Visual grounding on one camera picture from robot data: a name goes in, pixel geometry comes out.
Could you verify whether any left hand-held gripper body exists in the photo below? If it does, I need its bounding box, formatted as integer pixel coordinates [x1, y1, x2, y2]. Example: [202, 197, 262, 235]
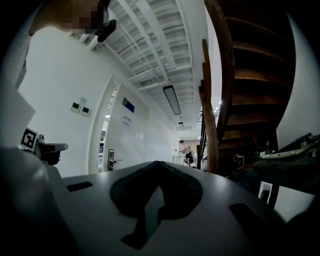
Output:
[19, 127, 47, 156]

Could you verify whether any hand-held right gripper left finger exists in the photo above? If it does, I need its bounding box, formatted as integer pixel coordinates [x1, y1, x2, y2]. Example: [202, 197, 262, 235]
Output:
[62, 160, 160, 256]

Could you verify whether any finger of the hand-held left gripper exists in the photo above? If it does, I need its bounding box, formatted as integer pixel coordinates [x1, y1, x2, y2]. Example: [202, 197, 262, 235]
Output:
[41, 142, 69, 166]

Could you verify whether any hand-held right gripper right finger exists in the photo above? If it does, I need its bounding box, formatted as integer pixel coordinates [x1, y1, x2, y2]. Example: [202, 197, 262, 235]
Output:
[147, 160, 288, 256]

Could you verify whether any person's white shirt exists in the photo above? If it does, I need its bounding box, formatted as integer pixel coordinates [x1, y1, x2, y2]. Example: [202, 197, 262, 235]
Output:
[0, 24, 36, 151]

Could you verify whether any white door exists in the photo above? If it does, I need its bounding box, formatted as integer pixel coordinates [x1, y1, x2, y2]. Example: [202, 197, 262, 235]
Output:
[107, 82, 151, 173]

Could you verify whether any dark blue door sign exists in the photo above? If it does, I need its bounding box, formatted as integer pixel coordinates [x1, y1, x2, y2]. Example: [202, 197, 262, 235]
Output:
[122, 97, 136, 114]

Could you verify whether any dark workbench table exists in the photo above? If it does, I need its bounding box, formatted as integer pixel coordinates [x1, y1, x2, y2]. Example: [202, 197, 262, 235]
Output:
[233, 149, 320, 208]

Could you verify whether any grey cream flat device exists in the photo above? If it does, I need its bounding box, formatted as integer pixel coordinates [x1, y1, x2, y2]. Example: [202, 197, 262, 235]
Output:
[259, 133, 320, 161]

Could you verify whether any person's head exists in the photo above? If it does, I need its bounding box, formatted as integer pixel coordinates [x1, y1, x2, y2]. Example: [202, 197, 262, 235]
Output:
[28, 0, 111, 36]

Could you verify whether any long black pendant light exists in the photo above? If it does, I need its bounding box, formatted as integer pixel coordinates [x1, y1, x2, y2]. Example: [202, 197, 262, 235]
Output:
[162, 84, 182, 116]

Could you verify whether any dark wooden staircase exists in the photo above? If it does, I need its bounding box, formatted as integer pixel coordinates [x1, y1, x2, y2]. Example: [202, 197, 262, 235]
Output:
[198, 0, 303, 176]

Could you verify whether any silver door handle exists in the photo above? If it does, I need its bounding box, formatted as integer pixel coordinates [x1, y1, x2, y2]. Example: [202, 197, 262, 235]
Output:
[107, 148, 123, 171]

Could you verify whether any black head-mounted camera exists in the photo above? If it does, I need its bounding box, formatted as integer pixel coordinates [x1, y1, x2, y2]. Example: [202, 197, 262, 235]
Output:
[96, 0, 117, 43]

